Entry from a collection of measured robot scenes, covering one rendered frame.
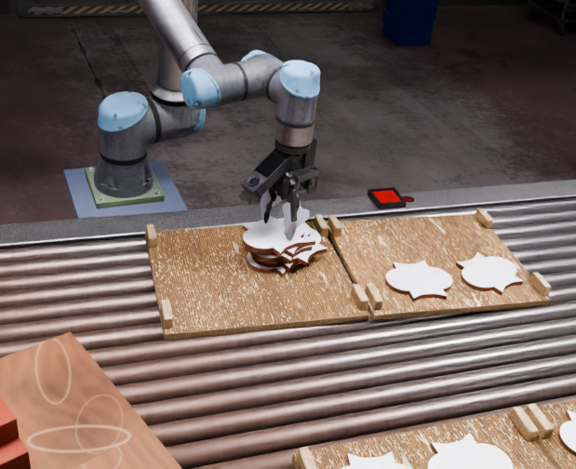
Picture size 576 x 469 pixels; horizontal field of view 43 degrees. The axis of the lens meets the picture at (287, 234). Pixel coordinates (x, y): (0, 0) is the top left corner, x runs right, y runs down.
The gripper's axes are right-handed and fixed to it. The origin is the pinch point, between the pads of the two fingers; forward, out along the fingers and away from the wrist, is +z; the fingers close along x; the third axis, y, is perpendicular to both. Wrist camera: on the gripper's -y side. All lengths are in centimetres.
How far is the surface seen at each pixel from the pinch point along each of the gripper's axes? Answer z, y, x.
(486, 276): 7.1, 34.6, -31.8
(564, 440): 7, 7, -68
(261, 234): 1.2, -2.9, 0.8
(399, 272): 7.1, 19.4, -19.8
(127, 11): 99, 212, 417
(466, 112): 102, 312, 155
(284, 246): 1.1, -1.6, -4.9
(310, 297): 8.3, -1.7, -14.3
